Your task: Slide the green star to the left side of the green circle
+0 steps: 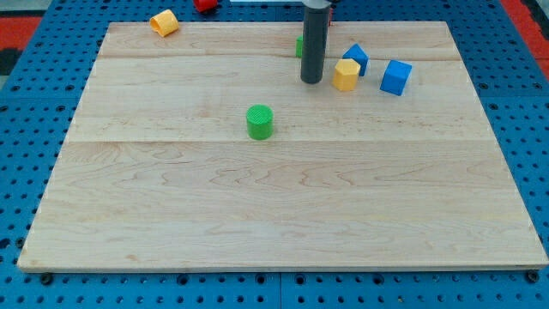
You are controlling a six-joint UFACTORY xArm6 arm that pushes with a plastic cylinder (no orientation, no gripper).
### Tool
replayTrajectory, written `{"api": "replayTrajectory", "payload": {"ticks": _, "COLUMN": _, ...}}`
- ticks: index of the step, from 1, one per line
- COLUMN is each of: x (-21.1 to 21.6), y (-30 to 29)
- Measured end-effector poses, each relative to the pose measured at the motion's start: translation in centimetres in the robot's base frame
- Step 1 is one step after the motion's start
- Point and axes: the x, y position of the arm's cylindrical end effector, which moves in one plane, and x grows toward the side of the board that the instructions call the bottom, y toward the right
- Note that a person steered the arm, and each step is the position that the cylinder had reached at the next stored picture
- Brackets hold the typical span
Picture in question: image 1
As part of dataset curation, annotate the green star block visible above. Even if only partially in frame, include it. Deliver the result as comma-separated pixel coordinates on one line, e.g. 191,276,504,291
295,35,304,58

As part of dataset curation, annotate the green cylinder block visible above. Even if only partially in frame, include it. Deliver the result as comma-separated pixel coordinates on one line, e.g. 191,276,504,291
246,105,274,140

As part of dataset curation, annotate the yellow hexagon block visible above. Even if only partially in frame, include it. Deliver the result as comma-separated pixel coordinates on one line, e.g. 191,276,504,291
332,58,360,91

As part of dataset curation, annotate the light wooden board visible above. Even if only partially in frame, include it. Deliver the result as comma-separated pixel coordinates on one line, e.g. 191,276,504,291
18,21,548,273

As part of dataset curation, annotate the blue triangular block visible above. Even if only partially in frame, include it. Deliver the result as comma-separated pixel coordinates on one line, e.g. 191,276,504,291
342,43,369,77

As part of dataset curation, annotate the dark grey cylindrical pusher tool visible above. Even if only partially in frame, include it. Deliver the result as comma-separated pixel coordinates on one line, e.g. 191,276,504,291
300,0,331,84

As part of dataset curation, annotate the blue cube block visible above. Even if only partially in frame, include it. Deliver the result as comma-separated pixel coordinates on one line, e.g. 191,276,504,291
380,60,413,96

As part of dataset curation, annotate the red block behind tool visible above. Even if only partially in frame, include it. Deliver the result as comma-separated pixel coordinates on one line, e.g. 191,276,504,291
328,7,334,27

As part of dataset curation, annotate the yellow heart block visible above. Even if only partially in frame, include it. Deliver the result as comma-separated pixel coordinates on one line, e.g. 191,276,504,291
149,9,179,37

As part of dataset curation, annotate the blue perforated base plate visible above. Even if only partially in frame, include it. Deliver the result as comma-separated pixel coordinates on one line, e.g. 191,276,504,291
1,1,548,308

